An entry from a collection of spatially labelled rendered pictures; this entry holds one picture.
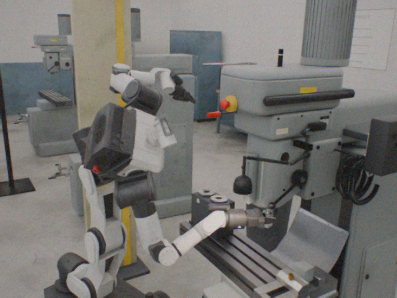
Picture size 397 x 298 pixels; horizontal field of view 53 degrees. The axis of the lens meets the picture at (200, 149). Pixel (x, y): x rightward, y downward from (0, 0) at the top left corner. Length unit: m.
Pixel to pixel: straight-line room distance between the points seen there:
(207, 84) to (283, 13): 2.37
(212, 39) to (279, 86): 7.55
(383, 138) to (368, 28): 5.04
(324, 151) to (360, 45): 4.98
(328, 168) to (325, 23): 0.59
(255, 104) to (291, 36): 6.21
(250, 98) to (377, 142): 0.50
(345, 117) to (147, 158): 0.84
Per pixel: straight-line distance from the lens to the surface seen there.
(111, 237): 2.02
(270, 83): 1.41
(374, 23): 6.51
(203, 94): 8.96
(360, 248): 2.04
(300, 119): 1.57
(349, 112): 1.80
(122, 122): 1.59
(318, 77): 1.59
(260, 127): 1.52
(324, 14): 1.69
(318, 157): 1.70
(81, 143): 1.92
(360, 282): 2.15
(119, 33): 3.09
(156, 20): 11.29
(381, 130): 1.58
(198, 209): 2.14
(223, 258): 1.95
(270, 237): 3.86
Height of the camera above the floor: 2.02
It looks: 17 degrees down
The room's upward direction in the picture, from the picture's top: 2 degrees clockwise
